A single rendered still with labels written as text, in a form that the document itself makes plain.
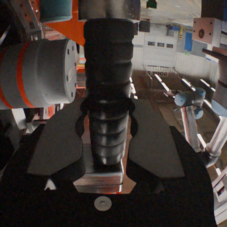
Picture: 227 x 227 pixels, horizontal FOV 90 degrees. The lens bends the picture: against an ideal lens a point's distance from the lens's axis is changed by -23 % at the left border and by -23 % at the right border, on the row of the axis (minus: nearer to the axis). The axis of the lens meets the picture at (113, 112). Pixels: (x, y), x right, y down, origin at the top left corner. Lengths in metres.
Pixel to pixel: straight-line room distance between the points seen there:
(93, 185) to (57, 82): 0.16
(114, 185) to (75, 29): 0.68
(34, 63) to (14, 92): 0.06
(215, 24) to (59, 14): 0.42
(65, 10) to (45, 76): 0.20
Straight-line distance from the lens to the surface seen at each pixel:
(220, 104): 0.64
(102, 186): 0.18
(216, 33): 0.49
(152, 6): 0.69
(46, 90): 0.25
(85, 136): 0.27
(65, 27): 0.75
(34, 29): 0.55
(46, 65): 0.24
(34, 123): 0.41
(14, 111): 0.37
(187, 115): 0.85
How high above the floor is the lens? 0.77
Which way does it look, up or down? 33 degrees up
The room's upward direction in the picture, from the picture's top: 179 degrees counter-clockwise
